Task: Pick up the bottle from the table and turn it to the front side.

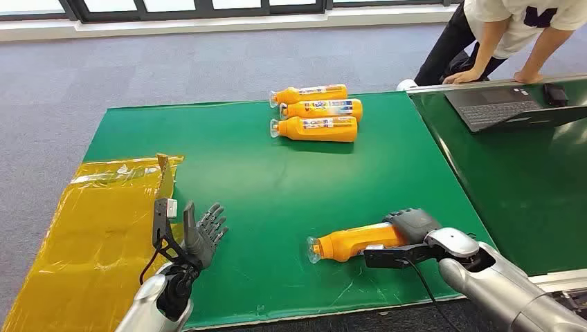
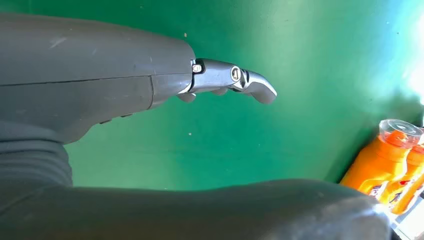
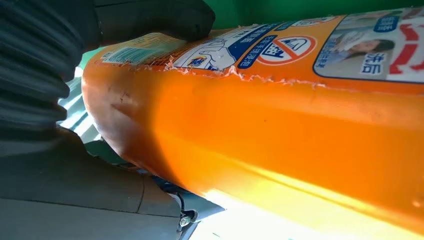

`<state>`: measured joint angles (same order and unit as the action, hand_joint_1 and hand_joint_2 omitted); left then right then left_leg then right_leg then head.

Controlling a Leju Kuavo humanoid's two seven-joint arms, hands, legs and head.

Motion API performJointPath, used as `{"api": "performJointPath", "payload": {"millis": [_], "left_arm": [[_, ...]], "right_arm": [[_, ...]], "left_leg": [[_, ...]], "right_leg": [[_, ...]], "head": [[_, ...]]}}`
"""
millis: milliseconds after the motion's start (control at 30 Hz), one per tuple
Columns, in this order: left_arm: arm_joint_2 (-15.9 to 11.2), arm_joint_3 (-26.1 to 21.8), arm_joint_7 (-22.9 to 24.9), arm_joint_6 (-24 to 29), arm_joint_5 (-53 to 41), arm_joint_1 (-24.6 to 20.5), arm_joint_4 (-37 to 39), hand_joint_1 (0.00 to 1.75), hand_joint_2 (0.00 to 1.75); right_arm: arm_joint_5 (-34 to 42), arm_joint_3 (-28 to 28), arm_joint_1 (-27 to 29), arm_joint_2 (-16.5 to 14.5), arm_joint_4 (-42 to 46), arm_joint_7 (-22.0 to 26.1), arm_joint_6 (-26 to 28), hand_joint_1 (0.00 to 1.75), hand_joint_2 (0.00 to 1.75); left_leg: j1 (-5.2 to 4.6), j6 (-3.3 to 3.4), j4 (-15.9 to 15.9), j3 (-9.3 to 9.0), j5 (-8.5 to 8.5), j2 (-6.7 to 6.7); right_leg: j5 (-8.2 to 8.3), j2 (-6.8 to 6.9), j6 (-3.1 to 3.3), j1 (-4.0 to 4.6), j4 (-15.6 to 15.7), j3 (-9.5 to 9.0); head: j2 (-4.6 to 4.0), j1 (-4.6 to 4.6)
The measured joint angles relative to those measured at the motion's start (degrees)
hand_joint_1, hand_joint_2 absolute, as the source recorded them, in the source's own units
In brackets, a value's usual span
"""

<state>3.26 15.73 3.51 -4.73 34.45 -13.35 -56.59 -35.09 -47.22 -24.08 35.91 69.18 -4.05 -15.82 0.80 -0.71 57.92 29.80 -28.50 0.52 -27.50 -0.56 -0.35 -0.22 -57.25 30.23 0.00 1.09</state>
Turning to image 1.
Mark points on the dark window frame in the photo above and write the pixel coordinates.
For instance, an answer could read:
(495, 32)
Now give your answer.
(137, 9)

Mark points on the wrist camera black bracket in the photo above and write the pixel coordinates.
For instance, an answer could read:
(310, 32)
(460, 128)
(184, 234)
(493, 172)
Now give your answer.
(390, 256)
(160, 224)

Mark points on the green conveyor belt table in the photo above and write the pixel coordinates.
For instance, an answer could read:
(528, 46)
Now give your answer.
(518, 192)

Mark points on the orange bottle clear cap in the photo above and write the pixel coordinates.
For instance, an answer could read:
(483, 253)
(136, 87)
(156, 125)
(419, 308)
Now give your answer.
(357, 242)

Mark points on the person's left hand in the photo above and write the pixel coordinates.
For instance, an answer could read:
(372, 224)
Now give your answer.
(528, 77)

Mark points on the person's right forearm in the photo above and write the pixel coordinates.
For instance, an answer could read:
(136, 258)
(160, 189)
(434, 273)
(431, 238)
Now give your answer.
(488, 46)

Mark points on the green table mat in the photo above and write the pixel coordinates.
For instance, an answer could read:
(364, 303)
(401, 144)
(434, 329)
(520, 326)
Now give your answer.
(275, 192)

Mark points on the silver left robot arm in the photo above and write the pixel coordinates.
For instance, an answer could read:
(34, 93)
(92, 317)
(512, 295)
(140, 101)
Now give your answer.
(149, 302)

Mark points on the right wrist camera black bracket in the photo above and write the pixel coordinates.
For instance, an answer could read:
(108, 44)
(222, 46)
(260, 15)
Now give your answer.
(390, 256)

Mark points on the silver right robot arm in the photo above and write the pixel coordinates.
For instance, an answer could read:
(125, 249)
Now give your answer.
(500, 286)

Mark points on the person's white shoe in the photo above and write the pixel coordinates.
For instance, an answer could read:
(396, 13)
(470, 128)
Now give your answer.
(407, 85)

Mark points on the person's right hand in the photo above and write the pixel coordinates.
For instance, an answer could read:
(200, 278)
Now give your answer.
(463, 76)

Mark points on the orange bottle slim label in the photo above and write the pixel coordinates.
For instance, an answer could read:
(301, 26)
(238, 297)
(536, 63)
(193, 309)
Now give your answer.
(316, 94)

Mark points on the person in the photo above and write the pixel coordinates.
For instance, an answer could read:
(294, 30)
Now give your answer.
(518, 23)

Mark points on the orange bottle large body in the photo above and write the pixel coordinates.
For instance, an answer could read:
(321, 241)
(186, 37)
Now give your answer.
(316, 130)

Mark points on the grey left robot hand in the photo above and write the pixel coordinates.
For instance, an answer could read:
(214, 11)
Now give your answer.
(201, 243)

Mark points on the dark grey laptop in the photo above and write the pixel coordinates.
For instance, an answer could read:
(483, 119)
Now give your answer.
(495, 110)

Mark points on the black conveyor side bracket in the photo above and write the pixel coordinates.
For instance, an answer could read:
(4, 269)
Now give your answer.
(571, 302)

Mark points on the yellow plastic sheet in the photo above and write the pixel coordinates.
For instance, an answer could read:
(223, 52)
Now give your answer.
(91, 238)

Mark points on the orange bottle blue label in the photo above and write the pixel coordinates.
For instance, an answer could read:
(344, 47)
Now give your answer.
(321, 110)

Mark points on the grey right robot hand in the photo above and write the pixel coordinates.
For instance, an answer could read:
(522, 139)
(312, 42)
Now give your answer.
(415, 223)

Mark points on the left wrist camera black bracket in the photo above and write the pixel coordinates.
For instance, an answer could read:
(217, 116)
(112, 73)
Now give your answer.
(160, 224)

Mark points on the person's left forearm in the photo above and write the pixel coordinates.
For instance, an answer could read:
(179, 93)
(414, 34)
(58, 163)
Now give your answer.
(545, 48)

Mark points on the small black device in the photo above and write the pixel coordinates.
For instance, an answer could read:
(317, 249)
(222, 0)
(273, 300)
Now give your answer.
(556, 95)

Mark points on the brown cardboard piece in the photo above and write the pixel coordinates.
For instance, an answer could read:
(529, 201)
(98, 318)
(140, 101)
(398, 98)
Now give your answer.
(165, 176)

